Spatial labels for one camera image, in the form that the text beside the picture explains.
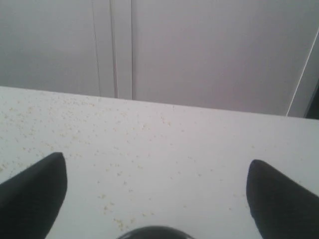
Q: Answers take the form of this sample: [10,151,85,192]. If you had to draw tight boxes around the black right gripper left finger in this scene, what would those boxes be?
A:
[0,152,67,239]

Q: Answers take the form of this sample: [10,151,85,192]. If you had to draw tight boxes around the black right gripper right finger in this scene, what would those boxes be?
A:
[246,159,319,239]

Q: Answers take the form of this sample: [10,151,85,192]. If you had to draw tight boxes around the small stainless steel cup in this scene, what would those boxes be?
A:
[118,226,193,239]

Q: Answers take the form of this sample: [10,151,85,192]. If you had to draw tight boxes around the white cabinet doors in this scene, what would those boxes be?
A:
[0,0,319,117]

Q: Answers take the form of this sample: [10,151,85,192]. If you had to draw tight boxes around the dark door frame post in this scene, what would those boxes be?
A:
[305,88,319,120]

